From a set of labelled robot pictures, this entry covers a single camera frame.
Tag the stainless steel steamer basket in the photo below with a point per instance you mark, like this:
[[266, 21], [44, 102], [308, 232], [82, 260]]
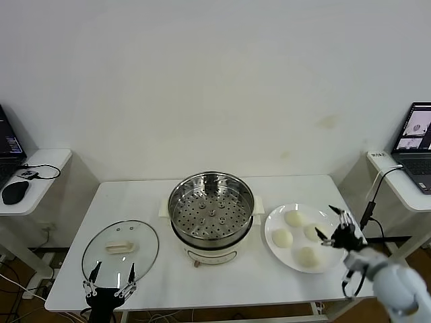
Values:
[[212, 215]]

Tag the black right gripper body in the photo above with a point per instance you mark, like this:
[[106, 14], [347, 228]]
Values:
[[348, 241]]

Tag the white wall socket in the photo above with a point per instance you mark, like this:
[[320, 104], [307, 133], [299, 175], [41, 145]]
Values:
[[48, 227]]

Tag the black laptop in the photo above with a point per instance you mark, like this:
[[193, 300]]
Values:
[[8, 148]]

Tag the white side table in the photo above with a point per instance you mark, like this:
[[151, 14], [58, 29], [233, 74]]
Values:
[[50, 154], [400, 188]]

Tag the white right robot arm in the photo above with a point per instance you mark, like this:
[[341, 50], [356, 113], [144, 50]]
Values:
[[397, 286]]

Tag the cream electric cooker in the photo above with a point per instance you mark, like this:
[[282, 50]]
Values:
[[215, 255]]

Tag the black computer mouse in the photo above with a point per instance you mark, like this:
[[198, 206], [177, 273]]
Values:
[[15, 192]]

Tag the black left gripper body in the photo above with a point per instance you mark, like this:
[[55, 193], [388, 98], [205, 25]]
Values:
[[101, 299]]

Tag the white table frame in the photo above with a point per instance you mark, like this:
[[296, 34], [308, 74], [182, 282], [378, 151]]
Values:
[[318, 307]]

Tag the glass pot lid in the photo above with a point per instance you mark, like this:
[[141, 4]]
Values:
[[141, 242]]

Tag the small black usb hub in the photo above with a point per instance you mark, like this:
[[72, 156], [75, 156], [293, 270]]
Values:
[[28, 174]]

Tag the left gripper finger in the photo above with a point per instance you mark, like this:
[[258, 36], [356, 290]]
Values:
[[128, 288], [90, 286]]

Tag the white round plate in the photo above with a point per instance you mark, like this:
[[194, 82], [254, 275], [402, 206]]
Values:
[[279, 257]]

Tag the white steamed baozi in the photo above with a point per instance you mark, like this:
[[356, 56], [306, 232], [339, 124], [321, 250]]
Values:
[[307, 257], [294, 218], [282, 238], [311, 230]]

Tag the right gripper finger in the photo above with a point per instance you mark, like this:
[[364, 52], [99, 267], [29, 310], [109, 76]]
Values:
[[327, 242], [347, 222]]

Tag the grey laptop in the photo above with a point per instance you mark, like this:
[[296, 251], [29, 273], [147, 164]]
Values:
[[417, 165]]

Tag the white paper label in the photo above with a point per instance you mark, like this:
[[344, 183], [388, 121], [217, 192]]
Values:
[[378, 155]]

